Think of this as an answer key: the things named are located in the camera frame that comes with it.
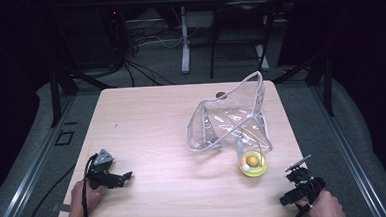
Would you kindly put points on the black chair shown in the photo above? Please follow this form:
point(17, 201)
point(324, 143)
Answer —
point(240, 22)

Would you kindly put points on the black frame post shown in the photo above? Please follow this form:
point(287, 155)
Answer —
point(55, 99)

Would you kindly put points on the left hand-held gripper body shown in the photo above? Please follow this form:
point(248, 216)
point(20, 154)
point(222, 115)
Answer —
point(101, 168)

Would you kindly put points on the person's left hand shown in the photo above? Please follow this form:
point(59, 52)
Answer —
point(85, 199)

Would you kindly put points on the yellow round toy with ball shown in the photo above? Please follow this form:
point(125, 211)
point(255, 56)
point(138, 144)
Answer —
point(253, 163)

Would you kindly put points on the white desk with legs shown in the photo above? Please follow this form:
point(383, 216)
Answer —
point(185, 45)

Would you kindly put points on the black computer case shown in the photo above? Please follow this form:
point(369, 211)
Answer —
point(114, 36)

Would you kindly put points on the person's right hand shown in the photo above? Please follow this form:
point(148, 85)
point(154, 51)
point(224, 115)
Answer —
point(324, 205)

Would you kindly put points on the metal floor rail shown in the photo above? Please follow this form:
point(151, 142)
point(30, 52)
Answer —
point(27, 177)
point(350, 160)

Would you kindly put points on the clear plastic zip bag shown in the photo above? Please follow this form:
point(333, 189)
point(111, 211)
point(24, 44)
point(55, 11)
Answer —
point(230, 120)

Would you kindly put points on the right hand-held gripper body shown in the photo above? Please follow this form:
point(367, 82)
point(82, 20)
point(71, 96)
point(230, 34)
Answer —
point(305, 182)

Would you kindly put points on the grey tape strip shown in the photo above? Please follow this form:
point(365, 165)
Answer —
point(60, 208)

